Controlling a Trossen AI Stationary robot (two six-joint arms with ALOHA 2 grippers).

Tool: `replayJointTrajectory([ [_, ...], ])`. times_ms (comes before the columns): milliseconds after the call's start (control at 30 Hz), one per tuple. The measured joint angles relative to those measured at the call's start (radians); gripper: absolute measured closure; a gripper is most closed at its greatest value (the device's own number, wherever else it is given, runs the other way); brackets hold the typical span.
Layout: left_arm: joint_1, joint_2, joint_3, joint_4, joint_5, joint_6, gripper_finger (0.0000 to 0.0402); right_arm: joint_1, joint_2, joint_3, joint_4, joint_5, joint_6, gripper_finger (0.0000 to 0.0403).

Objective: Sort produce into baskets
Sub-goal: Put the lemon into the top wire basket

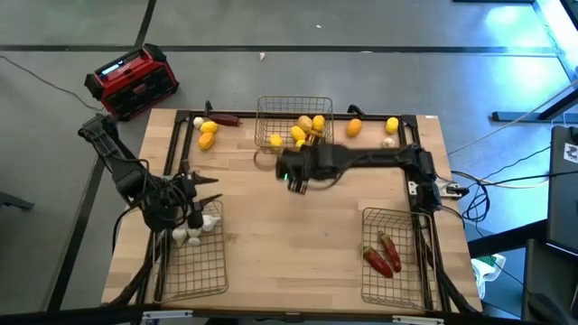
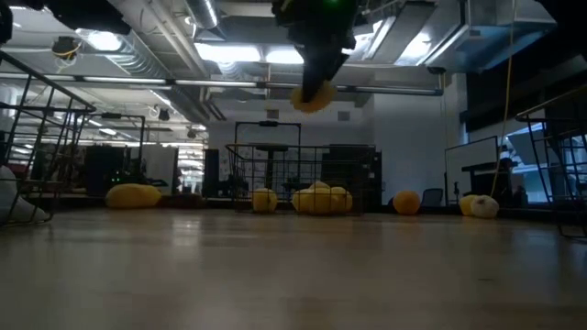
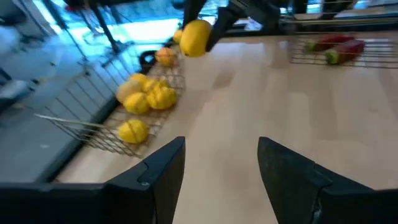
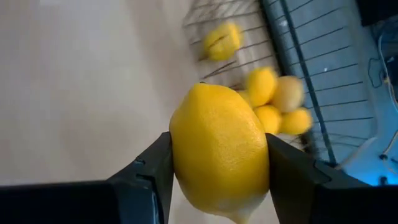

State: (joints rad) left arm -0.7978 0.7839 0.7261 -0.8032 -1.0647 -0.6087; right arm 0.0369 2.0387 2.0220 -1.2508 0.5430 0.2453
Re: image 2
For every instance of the long ceiling tube light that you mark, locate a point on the long ceiling tube light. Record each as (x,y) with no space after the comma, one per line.
(124,80)

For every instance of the white partition panel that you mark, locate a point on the white partition panel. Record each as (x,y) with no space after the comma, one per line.
(158,165)

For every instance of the bright ceiling light panel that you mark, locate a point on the bright ceiling light panel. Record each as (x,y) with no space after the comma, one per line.
(227,52)
(284,56)

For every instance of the office chair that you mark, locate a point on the office chair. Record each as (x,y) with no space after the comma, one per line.
(432,197)

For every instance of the corrugated silver air duct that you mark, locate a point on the corrugated silver air duct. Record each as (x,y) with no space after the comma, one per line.
(142,59)

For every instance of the dark desk with equipment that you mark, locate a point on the dark desk with equipment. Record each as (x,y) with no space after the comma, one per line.
(486,174)

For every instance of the framed whiteboard panel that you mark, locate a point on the framed whiteboard panel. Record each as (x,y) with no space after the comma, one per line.
(472,156)

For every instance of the round silver air duct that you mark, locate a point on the round silver air duct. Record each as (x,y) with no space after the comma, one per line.
(202,13)

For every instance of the orange fruit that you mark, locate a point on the orange fruit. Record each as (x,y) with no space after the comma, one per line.
(406,202)

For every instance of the black server cabinet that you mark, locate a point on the black server cabinet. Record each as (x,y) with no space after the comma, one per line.
(105,165)

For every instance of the long grey ceiling pipe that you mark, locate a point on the long grey ceiling pipe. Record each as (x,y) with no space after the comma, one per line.
(229,84)

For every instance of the large rectangular metal duct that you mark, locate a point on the large rectangular metal duct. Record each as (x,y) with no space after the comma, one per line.
(458,36)

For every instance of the black security camera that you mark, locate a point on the black security camera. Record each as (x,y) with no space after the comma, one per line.
(435,70)

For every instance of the black yellow ceiling device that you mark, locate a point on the black yellow ceiling device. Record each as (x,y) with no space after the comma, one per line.
(66,46)

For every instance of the black rectangular frame stand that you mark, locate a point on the black rectangular frame stand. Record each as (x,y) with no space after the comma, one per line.
(268,123)
(121,116)

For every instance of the square wall vent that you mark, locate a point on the square wall vent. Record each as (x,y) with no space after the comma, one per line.
(344,115)

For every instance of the small wall sign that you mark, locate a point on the small wall sign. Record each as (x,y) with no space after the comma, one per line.
(272,113)

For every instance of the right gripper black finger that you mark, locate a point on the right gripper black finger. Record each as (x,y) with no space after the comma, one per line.
(316,69)

